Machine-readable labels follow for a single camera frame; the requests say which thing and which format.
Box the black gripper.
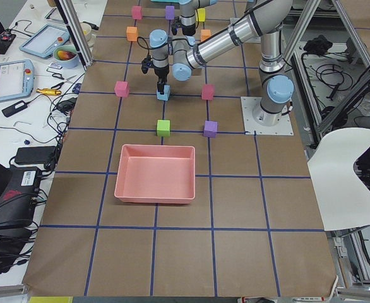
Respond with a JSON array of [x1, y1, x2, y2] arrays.
[[141, 55, 169, 94]]

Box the light blue block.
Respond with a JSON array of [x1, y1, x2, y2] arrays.
[[156, 85, 170, 102]]

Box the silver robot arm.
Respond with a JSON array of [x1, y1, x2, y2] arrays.
[[171, 0, 218, 36], [141, 1, 293, 117]]

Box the pink block left front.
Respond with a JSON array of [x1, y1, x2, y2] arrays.
[[114, 81, 129, 97]]

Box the green block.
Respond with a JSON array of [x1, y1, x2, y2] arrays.
[[157, 119, 170, 137]]

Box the pink block near base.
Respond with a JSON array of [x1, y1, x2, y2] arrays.
[[201, 84, 215, 100]]

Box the orange block far right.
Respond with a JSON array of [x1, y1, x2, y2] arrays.
[[126, 27, 138, 42]]

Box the purple block left side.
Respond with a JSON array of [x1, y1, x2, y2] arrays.
[[203, 121, 218, 138]]

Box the purple block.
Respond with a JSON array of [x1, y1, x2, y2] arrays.
[[203, 121, 218, 138], [165, 6, 175, 20]]

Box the orange block near base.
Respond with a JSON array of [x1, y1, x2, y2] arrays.
[[200, 29, 212, 42]]

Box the purple block right side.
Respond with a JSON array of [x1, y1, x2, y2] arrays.
[[165, 6, 175, 20]]

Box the pink block right front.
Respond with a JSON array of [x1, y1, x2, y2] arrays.
[[131, 6, 143, 20]]

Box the yellow block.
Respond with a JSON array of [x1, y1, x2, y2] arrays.
[[196, 8, 206, 22]]

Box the pink plastic tray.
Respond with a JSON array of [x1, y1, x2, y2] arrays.
[[114, 144, 196, 205]]

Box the beige bowl with lemon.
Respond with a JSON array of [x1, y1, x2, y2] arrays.
[[80, 22, 92, 41]]

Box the blue bowl with fruit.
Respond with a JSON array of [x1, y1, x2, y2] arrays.
[[53, 45, 79, 69]]

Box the scissors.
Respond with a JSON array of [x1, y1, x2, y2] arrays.
[[51, 75, 75, 90]]

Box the teach pendant far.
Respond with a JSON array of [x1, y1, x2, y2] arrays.
[[19, 24, 70, 58]]

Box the teach pendant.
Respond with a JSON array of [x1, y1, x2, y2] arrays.
[[19, 24, 70, 58], [0, 59, 35, 102]]

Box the black power adapter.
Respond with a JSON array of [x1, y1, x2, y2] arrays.
[[1, 100, 28, 117]]

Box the teach pendant near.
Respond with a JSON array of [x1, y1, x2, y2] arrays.
[[0, 59, 35, 102]]

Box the black laptop bag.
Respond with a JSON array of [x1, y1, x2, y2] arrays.
[[0, 167, 42, 230]]

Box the white chair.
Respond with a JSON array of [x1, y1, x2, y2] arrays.
[[307, 128, 370, 231]]

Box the aluminium frame post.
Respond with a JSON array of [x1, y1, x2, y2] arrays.
[[55, 0, 93, 69]]

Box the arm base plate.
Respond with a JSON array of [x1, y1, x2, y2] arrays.
[[241, 97, 294, 136]]

